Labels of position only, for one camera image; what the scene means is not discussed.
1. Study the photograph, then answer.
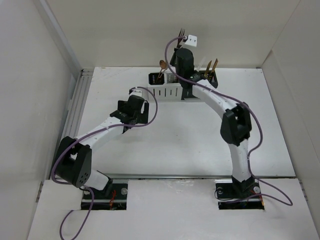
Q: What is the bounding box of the large copper spoon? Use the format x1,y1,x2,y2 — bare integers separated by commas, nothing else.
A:
157,60,168,79

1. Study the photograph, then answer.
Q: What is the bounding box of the gold knife black handle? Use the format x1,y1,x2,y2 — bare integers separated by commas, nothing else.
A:
208,58,219,82

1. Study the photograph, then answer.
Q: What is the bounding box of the white chopstick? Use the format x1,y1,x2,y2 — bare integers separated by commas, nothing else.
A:
195,57,206,71

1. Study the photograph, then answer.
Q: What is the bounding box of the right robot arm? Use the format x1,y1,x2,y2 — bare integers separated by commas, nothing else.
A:
170,47,255,199

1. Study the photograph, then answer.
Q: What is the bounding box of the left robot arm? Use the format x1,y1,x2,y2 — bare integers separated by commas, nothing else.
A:
51,94,149,199

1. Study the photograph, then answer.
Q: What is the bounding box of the black utensil holder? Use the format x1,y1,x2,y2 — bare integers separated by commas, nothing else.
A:
179,70,218,100

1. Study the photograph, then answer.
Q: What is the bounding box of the white utensil holder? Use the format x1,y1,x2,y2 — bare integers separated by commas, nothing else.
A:
147,72,183,101

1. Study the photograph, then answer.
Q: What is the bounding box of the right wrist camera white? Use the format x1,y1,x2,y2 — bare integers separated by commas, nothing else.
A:
183,34,198,48

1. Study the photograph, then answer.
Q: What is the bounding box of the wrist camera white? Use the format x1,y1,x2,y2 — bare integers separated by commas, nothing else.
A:
128,88,145,101
183,34,198,48

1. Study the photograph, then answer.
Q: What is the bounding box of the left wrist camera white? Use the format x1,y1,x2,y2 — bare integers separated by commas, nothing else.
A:
128,88,145,101

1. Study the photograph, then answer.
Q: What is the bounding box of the aluminium rail left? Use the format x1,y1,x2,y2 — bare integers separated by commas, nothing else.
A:
48,68,94,179

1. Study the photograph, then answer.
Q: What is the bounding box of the aluminium rail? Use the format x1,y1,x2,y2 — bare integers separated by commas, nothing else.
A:
109,173,298,181
48,68,94,179

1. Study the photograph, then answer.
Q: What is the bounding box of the front aluminium rail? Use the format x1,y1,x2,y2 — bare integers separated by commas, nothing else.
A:
109,173,298,181

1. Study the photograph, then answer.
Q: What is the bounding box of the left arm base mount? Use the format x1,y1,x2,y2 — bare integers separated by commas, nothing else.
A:
92,179,129,211

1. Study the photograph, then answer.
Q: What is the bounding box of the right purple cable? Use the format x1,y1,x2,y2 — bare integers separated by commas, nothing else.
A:
165,36,294,207

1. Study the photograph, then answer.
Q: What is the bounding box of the purple cable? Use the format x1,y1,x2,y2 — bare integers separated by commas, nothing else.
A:
51,86,159,240
165,36,294,207

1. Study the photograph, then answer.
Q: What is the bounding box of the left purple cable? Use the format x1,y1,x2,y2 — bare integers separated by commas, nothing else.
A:
51,86,159,240

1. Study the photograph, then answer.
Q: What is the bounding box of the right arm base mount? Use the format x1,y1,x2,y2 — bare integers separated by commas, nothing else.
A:
214,179,265,210

